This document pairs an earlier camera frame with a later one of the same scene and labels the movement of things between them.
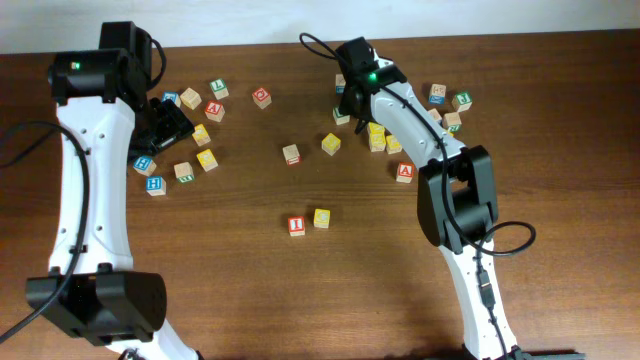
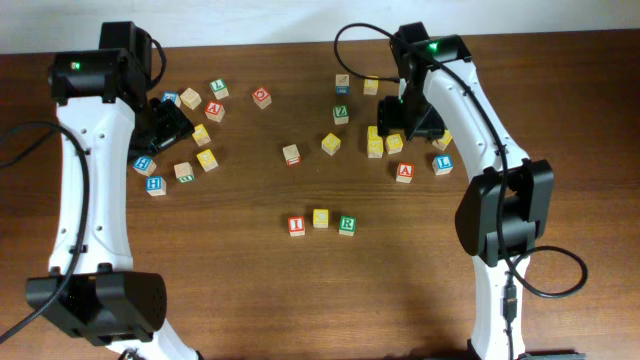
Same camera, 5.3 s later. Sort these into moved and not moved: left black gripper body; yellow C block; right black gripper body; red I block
Moved: right black gripper body
Not moved: yellow C block; red I block; left black gripper body
